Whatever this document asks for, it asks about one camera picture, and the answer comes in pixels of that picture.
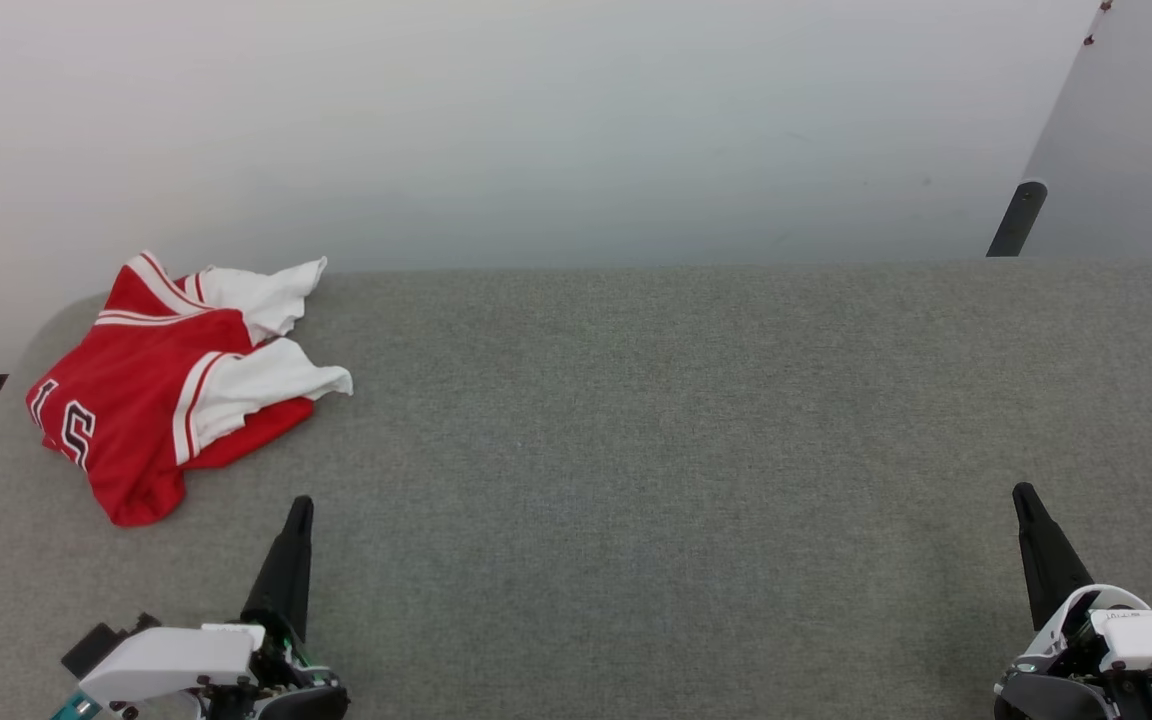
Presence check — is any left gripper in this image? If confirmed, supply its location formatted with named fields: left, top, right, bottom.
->
left=198, top=495, right=350, bottom=720

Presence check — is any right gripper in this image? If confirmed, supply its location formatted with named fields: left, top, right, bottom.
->
left=994, top=482, right=1152, bottom=720

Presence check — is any red and white jersey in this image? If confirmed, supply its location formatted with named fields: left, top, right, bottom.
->
left=25, top=250, right=354, bottom=528

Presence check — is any grey flat panel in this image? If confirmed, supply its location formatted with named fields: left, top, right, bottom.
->
left=1020, top=0, right=1152, bottom=263

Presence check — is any black metal post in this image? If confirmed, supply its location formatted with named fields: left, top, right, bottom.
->
left=985, top=179, right=1049, bottom=259

